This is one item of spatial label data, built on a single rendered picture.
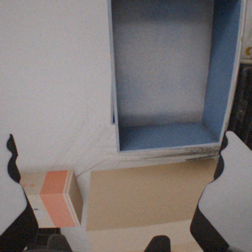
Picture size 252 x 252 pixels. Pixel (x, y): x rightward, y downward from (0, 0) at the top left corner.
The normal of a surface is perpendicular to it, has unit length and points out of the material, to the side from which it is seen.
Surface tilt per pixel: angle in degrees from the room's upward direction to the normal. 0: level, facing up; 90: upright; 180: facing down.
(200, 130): 90
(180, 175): 90
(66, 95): 0
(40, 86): 0
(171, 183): 90
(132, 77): 0
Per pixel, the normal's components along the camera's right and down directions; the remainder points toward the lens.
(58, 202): 0.07, 0.48
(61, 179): -0.07, -0.87
